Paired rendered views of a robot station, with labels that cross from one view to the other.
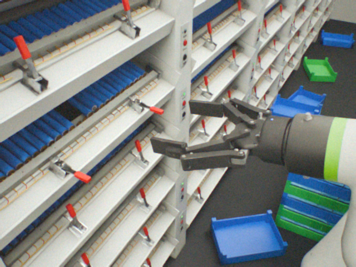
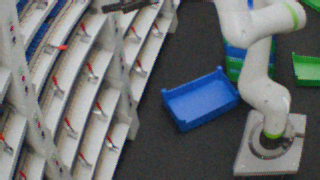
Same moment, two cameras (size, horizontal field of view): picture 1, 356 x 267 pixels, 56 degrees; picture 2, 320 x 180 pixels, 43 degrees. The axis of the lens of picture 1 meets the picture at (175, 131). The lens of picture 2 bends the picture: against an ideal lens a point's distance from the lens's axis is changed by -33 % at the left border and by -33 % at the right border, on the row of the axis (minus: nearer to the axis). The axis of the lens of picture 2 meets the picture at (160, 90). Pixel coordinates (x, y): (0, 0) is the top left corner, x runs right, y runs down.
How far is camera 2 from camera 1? 0.85 m
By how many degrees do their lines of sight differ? 10
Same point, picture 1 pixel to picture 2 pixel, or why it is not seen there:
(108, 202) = (71, 72)
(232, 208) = (182, 76)
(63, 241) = (54, 104)
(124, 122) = (75, 12)
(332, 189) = not seen: hidden behind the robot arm
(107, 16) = not seen: outside the picture
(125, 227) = (83, 99)
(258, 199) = (208, 60)
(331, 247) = (249, 62)
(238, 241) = (196, 106)
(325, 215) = not seen: hidden behind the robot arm
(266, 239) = (222, 95)
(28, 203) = (41, 72)
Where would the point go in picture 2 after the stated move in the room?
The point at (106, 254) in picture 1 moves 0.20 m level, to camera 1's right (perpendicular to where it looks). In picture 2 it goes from (77, 121) to (130, 107)
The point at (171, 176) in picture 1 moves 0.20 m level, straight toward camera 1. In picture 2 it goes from (109, 47) to (119, 82)
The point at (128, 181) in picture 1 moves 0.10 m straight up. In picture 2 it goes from (80, 54) to (76, 33)
